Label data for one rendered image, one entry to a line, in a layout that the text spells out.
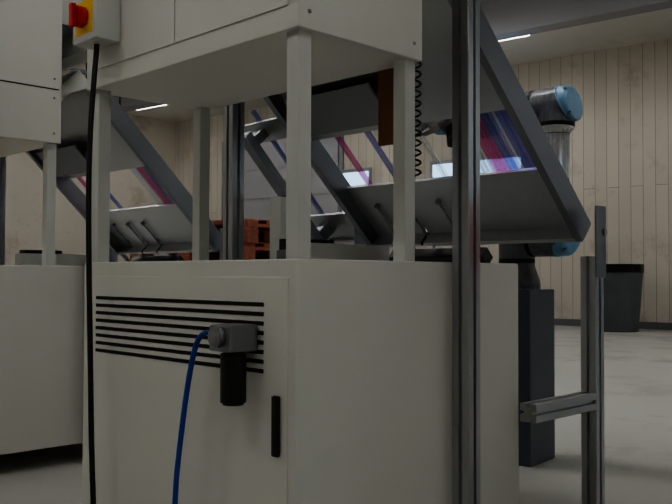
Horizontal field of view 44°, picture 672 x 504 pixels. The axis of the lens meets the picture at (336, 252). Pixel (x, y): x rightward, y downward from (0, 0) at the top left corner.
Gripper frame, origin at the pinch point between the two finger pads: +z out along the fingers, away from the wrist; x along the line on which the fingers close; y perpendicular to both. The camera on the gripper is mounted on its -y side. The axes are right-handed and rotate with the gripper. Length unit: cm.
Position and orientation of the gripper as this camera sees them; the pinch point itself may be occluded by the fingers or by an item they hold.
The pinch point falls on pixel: (421, 135)
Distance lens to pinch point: 222.4
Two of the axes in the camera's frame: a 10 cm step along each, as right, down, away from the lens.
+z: -6.0, 5.2, -6.1
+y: -3.8, -8.6, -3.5
